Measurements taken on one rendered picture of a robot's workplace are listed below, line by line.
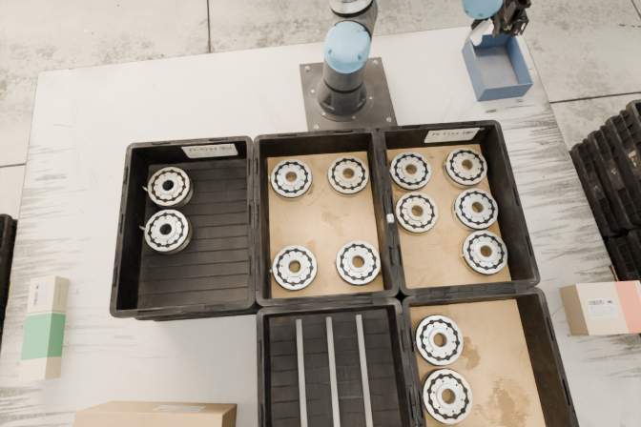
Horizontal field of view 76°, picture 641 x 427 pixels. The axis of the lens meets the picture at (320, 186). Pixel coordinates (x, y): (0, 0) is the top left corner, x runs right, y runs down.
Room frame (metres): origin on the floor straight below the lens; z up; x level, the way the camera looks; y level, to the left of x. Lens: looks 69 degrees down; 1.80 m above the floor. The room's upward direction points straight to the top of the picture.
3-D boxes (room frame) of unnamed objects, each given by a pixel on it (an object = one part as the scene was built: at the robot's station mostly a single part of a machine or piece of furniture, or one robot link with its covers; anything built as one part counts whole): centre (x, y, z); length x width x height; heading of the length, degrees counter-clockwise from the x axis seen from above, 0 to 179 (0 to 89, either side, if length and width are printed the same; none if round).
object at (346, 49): (0.71, -0.07, 0.91); 0.13 x 0.12 x 0.14; 168
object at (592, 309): (0.08, -0.71, 0.74); 0.16 x 0.12 x 0.07; 93
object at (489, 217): (0.30, -0.38, 0.86); 0.10 x 0.10 x 0.01
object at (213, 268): (0.25, 0.30, 0.87); 0.40 x 0.30 x 0.11; 4
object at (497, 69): (0.81, -0.55, 0.74); 0.20 x 0.15 x 0.07; 8
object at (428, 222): (0.30, -0.23, 0.86); 0.10 x 0.10 x 0.01
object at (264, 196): (0.28, 0.00, 0.87); 0.40 x 0.30 x 0.11; 4
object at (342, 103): (0.70, -0.06, 0.80); 0.15 x 0.15 x 0.10
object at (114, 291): (0.25, 0.30, 0.92); 0.40 x 0.30 x 0.02; 4
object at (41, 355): (0.03, 0.68, 0.73); 0.24 x 0.06 x 0.06; 7
